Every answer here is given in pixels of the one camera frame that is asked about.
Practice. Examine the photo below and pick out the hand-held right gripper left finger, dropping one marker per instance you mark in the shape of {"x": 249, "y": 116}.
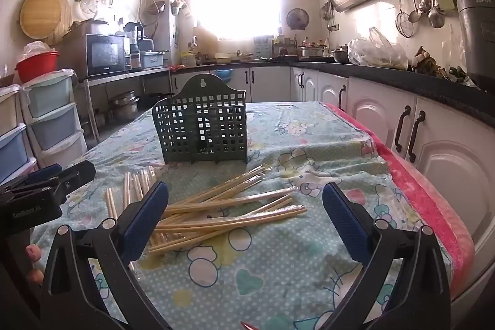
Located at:
{"x": 147, "y": 221}

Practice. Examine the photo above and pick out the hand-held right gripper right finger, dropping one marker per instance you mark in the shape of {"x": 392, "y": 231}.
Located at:
{"x": 346, "y": 221}

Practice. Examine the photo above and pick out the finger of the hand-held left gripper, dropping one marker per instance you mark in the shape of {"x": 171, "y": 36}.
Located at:
{"x": 44, "y": 173}
{"x": 75, "y": 177}

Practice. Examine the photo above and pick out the pile of wooden chopsticks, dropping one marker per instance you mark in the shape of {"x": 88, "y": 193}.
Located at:
{"x": 239, "y": 220}

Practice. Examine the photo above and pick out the green plastic utensil basket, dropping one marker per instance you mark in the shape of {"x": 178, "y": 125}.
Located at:
{"x": 216, "y": 88}

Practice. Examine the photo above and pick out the person's left hand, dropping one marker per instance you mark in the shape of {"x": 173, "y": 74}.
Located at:
{"x": 33, "y": 252}

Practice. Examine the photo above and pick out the blue plastic drawer tower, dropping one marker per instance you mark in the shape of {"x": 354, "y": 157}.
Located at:
{"x": 13, "y": 152}

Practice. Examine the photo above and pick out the tall plastic drawer tower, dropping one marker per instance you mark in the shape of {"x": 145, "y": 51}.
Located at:
{"x": 52, "y": 121}

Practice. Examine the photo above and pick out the pink fleece blanket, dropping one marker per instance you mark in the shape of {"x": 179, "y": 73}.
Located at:
{"x": 425, "y": 198}

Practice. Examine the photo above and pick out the stacked steel pots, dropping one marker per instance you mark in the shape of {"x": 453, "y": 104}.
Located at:
{"x": 123, "y": 107}

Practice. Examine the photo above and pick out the cartoon printed blanket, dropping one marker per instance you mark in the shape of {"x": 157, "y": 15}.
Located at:
{"x": 270, "y": 268}

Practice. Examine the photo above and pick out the red plastic basin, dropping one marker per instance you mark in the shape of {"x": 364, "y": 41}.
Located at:
{"x": 36, "y": 67}

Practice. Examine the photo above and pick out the metal kitchen shelf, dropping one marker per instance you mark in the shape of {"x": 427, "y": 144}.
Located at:
{"x": 116, "y": 76}

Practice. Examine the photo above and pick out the white plastic bag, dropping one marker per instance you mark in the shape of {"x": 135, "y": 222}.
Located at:
{"x": 36, "y": 47}

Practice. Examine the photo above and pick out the black microwave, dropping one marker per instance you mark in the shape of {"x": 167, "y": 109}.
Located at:
{"x": 104, "y": 53}

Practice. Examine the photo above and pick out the grey plastic bin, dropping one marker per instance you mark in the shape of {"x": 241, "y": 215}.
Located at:
{"x": 152, "y": 60}

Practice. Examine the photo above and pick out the black kitchen countertop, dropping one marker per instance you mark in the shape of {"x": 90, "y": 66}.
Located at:
{"x": 386, "y": 76}

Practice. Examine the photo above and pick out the black blender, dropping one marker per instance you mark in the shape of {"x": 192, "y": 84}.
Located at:
{"x": 134, "y": 36}

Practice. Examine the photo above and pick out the round bamboo tray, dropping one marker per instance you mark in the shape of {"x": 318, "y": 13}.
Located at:
{"x": 42, "y": 15}

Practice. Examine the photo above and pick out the blue plastic basin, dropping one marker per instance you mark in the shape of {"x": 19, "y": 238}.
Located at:
{"x": 223, "y": 75}

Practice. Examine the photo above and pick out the black cooking pot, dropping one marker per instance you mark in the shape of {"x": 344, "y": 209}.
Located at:
{"x": 340, "y": 55}

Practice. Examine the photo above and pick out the clear plastic bag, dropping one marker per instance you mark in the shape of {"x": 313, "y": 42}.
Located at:
{"x": 371, "y": 51}

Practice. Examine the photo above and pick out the steel cooking pot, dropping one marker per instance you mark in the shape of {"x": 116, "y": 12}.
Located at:
{"x": 311, "y": 52}

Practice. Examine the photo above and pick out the white round cover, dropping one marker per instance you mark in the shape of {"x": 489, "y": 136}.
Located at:
{"x": 91, "y": 3}

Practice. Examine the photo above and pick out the woven hanging basket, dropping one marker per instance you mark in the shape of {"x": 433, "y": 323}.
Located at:
{"x": 152, "y": 11}

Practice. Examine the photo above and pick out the green leafy vegetables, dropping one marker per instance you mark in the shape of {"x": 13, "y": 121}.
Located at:
{"x": 460, "y": 74}

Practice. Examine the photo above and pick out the teal drawer organizer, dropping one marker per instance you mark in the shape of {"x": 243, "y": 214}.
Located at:
{"x": 263, "y": 47}

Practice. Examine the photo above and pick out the hanging kitchen tools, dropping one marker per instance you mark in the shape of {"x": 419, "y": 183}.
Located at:
{"x": 328, "y": 13}

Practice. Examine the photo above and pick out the small round fan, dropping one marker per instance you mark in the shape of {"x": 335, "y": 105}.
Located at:
{"x": 297, "y": 18}

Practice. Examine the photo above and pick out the grey kitchen appliance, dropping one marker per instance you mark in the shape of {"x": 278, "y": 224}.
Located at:
{"x": 477, "y": 44}

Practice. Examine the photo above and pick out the white wall holder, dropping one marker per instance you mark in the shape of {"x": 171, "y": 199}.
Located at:
{"x": 178, "y": 7}

